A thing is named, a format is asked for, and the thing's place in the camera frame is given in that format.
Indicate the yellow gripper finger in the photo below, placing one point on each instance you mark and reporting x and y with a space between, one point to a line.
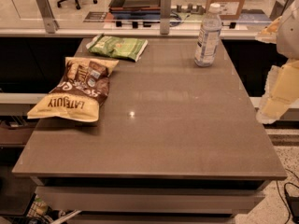
281 90
269 33

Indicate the blue plastic water bottle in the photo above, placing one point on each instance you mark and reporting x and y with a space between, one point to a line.
209 37

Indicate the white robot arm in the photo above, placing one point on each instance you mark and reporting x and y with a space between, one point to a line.
288 33

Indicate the green chip bag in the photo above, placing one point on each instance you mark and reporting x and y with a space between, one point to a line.
117 47

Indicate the brown yellow chip bag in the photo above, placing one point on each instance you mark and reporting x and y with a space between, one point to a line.
83 88

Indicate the orange blue tray stack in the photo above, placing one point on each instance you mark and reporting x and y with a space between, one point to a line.
135 9

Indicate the middle metal glass bracket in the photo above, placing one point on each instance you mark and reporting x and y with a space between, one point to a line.
165 10

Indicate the metal glass bracket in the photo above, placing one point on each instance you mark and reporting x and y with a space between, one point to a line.
165 10
50 24

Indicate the left metal glass bracket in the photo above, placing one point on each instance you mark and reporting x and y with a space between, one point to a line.
50 24

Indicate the wire basket under table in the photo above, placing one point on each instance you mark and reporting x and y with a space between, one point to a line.
41 213

